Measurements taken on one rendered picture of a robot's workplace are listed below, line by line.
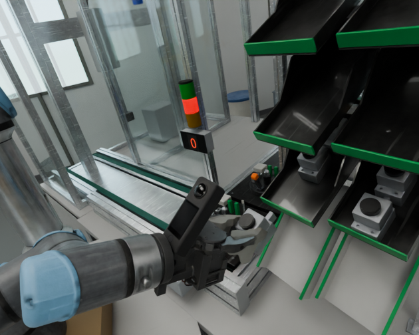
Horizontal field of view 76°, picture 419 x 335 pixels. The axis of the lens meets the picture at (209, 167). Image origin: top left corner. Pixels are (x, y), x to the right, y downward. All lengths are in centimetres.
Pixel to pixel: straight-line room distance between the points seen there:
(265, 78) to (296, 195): 411
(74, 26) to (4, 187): 115
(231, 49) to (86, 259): 415
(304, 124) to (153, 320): 68
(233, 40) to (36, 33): 318
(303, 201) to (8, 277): 51
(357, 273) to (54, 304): 57
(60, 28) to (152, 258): 143
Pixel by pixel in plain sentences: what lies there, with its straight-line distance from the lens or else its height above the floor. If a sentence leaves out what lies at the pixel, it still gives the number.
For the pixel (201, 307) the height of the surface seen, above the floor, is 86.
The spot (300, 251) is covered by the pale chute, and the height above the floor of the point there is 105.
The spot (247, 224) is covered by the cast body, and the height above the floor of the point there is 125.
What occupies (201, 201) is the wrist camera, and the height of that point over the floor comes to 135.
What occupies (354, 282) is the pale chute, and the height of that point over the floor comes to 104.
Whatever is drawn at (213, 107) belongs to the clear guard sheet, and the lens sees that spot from 217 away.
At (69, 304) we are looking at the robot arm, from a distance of 35.
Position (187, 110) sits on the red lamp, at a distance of 92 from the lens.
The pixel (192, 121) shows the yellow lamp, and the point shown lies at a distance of 93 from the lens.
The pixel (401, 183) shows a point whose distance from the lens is 55.
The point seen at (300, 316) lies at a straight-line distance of 84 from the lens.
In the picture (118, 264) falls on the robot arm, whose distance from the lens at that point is 35.
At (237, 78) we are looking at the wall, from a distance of 444.
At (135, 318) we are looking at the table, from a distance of 92.
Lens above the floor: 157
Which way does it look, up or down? 29 degrees down
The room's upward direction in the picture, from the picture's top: 12 degrees counter-clockwise
